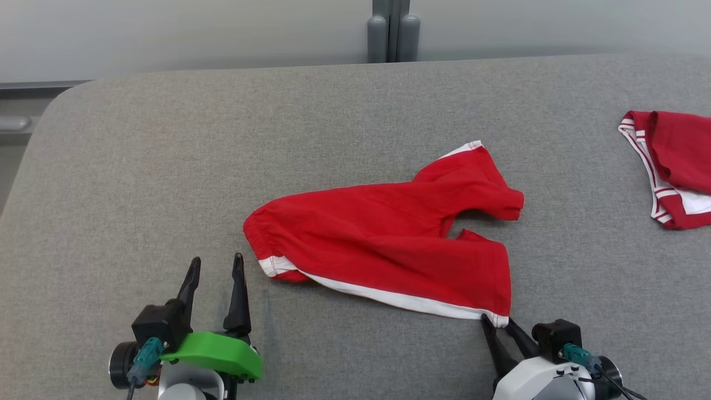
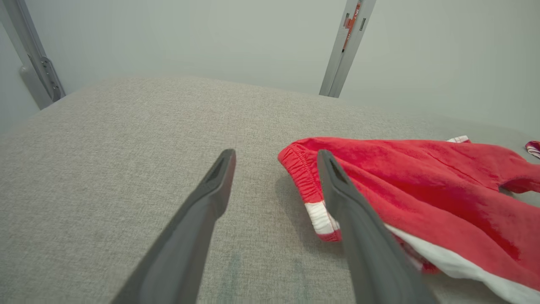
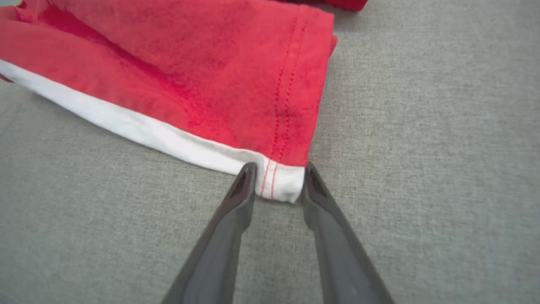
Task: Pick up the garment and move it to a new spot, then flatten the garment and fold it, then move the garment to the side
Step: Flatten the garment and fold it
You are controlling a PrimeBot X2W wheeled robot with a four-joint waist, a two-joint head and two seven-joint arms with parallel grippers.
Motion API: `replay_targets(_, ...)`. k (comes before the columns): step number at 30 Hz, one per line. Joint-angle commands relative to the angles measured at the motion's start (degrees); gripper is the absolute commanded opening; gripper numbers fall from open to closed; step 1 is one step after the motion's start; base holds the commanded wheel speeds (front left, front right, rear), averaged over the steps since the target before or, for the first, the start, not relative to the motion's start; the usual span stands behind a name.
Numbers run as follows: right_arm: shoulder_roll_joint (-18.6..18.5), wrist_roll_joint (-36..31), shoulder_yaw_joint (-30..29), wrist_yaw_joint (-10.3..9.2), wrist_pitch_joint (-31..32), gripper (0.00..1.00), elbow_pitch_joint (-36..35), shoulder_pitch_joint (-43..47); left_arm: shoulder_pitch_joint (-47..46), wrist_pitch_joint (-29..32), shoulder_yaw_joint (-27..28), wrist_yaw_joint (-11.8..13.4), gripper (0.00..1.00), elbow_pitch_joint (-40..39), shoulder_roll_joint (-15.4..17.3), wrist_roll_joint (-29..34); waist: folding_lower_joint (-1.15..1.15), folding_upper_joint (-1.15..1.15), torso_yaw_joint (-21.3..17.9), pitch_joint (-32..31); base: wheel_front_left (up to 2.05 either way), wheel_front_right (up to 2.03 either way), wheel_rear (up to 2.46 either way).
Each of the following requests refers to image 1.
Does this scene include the red shorts with white stripe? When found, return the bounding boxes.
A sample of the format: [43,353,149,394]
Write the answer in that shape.
[243,141,525,328]

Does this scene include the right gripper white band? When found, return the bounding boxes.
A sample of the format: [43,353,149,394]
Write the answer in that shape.
[480,313,599,400]

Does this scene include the grey metal wall rail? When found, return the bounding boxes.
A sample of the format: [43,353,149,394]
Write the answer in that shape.
[0,81,92,146]

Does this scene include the right arm cable teal connector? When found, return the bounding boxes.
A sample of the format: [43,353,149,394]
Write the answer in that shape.
[562,343,649,400]

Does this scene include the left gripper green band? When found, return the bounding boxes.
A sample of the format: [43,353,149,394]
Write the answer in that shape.
[161,253,264,384]

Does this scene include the grey wall partition post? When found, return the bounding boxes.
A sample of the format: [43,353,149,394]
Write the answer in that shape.
[367,0,420,63]

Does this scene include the left arm cable teal connector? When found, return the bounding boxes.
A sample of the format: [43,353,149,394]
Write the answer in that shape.
[126,337,165,400]

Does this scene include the arm cable teal connector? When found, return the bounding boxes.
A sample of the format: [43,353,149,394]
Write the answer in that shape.
[562,343,649,400]
[126,337,165,400]

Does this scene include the red white number 23 jersey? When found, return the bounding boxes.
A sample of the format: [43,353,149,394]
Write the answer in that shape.
[618,110,711,231]

